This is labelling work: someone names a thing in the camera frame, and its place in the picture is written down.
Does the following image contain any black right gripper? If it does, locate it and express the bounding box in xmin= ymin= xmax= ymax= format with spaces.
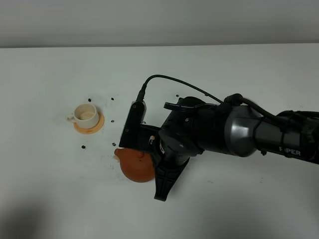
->
xmin=149 ymin=135 xmax=190 ymax=201

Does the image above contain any brown clay teapot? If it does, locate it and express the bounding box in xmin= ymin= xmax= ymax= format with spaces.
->
xmin=114 ymin=148 xmax=155 ymax=183

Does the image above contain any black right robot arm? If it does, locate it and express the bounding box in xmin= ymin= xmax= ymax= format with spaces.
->
xmin=152 ymin=97 xmax=319 ymax=201

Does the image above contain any beige round teapot coaster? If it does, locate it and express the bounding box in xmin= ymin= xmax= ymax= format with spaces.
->
xmin=242 ymin=98 xmax=258 ymax=106

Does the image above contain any orange coaster far left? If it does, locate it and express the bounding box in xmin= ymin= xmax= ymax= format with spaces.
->
xmin=73 ymin=112 xmax=105 ymax=134

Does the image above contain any white teacup far left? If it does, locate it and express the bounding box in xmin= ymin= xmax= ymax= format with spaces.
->
xmin=66 ymin=103 xmax=99 ymax=129

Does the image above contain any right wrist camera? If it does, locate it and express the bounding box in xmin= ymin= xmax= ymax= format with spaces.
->
xmin=119 ymin=101 xmax=160 ymax=153

